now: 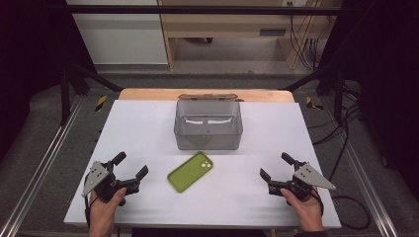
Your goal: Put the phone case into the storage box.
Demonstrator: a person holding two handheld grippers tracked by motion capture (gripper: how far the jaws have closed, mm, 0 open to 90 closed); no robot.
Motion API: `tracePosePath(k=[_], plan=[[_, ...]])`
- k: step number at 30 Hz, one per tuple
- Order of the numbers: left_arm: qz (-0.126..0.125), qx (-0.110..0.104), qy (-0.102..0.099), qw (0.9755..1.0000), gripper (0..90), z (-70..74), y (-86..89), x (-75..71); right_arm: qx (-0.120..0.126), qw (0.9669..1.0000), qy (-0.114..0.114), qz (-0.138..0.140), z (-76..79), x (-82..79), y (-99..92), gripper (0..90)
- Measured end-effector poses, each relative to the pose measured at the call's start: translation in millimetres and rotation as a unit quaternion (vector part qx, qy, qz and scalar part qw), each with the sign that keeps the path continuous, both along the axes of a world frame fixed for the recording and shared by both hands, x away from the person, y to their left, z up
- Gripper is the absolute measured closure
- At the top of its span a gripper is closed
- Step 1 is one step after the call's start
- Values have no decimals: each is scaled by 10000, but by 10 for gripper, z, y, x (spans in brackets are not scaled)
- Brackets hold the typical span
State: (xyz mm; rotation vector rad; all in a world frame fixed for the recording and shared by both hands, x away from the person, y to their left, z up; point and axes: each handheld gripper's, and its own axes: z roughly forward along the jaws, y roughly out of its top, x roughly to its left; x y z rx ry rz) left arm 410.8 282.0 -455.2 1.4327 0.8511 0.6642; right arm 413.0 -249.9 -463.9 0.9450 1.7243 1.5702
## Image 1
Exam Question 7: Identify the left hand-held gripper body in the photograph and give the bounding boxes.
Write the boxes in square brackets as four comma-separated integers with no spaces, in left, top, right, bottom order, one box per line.
[81,160,141,207]

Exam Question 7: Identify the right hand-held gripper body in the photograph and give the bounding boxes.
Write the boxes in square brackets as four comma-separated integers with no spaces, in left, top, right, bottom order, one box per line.
[267,160,337,202]

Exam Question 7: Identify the transparent grey plastic box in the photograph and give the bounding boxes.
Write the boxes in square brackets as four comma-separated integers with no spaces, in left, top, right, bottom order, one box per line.
[173,93,244,152]

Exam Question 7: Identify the person's left hand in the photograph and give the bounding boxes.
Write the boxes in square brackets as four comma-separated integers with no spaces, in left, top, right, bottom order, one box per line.
[88,187,128,228]

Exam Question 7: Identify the person's right hand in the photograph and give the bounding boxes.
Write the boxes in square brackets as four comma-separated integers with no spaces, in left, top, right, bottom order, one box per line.
[280,187,326,233]

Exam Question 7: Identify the white board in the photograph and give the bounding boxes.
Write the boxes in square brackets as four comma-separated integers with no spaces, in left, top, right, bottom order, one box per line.
[63,99,342,230]

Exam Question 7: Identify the wooden table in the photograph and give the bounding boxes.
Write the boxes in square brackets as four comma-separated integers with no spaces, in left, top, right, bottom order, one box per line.
[118,87,295,104]

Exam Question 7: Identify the white cabinet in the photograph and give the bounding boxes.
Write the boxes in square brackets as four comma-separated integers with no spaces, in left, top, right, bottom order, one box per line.
[65,0,169,65]

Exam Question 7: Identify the black curtain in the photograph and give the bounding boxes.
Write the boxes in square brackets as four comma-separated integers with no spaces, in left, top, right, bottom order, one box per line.
[0,0,97,162]
[315,0,419,194]

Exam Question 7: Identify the light wooden desk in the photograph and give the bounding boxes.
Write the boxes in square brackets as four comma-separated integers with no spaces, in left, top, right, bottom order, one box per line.
[157,0,344,71]

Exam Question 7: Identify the left hand-held gripper cable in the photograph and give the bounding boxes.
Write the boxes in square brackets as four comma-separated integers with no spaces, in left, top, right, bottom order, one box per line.
[84,173,92,229]

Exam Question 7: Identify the aluminium rail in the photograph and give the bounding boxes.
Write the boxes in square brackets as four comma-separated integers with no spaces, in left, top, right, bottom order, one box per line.
[319,98,400,237]
[0,95,84,237]

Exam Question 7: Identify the black floor cables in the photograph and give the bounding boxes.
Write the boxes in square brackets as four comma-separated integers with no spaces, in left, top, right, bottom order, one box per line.
[310,82,365,182]

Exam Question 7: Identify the black floor cable loop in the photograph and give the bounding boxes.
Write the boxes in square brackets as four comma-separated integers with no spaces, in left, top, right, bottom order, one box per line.
[330,195,373,231]

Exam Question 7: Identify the black frame strut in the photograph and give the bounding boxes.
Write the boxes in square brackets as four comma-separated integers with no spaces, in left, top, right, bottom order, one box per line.
[58,61,124,126]
[279,62,348,123]

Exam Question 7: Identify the hanging black cables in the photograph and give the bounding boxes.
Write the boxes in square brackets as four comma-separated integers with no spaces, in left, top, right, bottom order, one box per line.
[289,2,322,71]

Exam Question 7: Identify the black horizontal frame bar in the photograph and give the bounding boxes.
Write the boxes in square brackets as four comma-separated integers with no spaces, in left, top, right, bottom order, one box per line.
[64,4,344,16]

